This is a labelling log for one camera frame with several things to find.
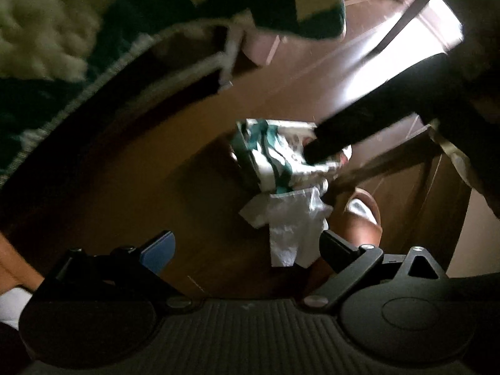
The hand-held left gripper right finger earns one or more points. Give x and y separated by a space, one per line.
336 250

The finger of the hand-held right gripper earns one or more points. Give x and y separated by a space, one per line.
371 117

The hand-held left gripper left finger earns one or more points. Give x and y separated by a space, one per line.
158 250

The white cloth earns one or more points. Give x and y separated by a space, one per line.
291 226

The white and green plastic bag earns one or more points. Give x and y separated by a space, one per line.
273 156

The brown round object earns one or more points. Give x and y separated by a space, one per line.
365 226

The person's leg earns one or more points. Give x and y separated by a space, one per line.
17 265

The white sock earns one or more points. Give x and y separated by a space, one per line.
11 306

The green patterned blanket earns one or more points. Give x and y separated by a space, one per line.
47 105

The fluffy cream cloth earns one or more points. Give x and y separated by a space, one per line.
43 27

